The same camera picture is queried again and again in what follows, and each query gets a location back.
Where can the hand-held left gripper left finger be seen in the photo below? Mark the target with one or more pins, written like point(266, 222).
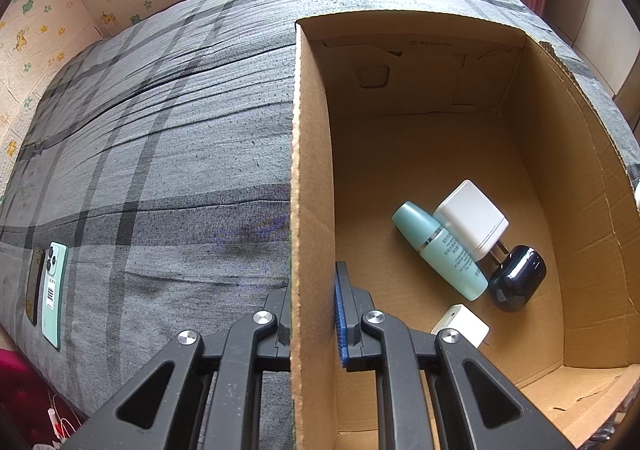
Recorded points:
point(272, 325)

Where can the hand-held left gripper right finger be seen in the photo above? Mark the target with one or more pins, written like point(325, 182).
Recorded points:
point(341, 325)

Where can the small white charger plug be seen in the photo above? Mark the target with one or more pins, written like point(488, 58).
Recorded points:
point(465, 325)

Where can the teal lotion bottle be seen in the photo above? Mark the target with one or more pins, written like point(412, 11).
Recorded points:
point(445, 250)

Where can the brown cardboard box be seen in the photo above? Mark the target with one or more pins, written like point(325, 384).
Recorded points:
point(380, 164)

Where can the large white charger plug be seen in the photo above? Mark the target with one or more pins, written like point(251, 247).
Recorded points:
point(470, 220)

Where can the grey plaid bedsheet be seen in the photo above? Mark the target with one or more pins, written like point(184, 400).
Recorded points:
point(150, 154)

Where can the green smartphone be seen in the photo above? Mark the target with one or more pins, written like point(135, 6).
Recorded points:
point(52, 300)

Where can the dark smartphone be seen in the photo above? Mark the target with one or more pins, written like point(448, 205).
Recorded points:
point(34, 285)

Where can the red cloth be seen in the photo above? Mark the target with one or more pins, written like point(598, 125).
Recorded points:
point(25, 380)

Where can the beige wardrobe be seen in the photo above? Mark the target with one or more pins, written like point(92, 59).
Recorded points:
point(600, 29)

